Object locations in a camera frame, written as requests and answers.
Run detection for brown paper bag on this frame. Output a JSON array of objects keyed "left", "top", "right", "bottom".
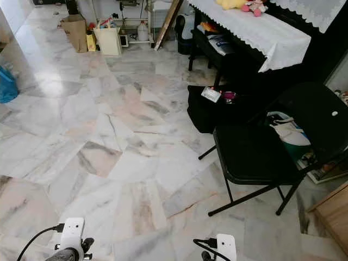
[{"left": 60, "top": 15, "right": 88, "bottom": 53}]

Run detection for yellow box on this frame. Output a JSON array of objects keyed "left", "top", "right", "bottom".
[{"left": 85, "top": 33, "right": 97, "bottom": 52}]

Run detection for white paper bag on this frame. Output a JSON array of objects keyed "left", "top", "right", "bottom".
[{"left": 94, "top": 26, "right": 123, "bottom": 56}]

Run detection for white plastic jug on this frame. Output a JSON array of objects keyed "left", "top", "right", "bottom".
[{"left": 136, "top": 21, "right": 150, "bottom": 43}]

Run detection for wooden plank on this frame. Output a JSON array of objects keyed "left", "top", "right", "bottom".
[{"left": 153, "top": 0, "right": 184, "bottom": 51}]

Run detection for black soft travel bag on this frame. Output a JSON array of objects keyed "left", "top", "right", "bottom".
[{"left": 187, "top": 84, "right": 251, "bottom": 134}]

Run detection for black round bin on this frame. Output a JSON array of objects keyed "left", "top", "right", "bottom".
[{"left": 174, "top": 15, "right": 194, "bottom": 55}]

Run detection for white card label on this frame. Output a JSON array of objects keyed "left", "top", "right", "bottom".
[{"left": 201, "top": 86, "right": 222, "bottom": 103}]

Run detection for black piano bench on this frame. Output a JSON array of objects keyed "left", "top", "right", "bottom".
[{"left": 188, "top": 22, "right": 240, "bottom": 82}]

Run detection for dark pink cup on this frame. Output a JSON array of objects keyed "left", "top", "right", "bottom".
[{"left": 223, "top": 91, "right": 237, "bottom": 104}]

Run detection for white blue plastic bag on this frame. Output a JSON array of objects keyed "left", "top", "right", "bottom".
[{"left": 204, "top": 34, "right": 237, "bottom": 56}]

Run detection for black folding chair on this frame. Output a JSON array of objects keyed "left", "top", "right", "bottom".
[{"left": 198, "top": 82, "right": 348, "bottom": 217}]

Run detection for yellow plush toy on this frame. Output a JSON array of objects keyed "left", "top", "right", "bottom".
[{"left": 216, "top": 0, "right": 249, "bottom": 10}]

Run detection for white lace piano cover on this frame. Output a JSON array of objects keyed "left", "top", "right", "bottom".
[{"left": 188, "top": 0, "right": 312, "bottom": 73}]

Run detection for pink plush doll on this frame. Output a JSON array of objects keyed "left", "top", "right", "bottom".
[{"left": 242, "top": 0, "right": 270, "bottom": 17}]

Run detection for white teal tote bag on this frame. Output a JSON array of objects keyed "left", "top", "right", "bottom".
[{"left": 266, "top": 110, "right": 313, "bottom": 161}]

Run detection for stacked magazines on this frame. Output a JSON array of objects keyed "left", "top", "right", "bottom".
[{"left": 307, "top": 158, "right": 348, "bottom": 184}]

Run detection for white lace cloth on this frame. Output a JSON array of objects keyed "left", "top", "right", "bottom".
[{"left": 269, "top": 0, "right": 348, "bottom": 33}]

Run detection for light wooden cabinet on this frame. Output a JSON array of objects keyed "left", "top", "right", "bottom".
[{"left": 308, "top": 181, "right": 348, "bottom": 256}]

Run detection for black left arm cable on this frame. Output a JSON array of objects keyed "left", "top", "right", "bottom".
[{"left": 16, "top": 223, "right": 66, "bottom": 261}]

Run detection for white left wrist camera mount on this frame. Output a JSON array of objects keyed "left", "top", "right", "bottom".
[{"left": 60, "top": 217, "right": 86, "bottom": 255}]

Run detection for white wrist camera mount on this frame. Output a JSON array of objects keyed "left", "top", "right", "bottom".
[
  {"left": 215, "top": 234, "right": 238, "bottom": 261},
  {"left": 60, "top": 217, "right": 86, "bottom": 255}
]

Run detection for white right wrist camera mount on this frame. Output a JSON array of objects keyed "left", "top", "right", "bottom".
[{"left": 215, "top": 234, "right": 238, "bottom": 261}]

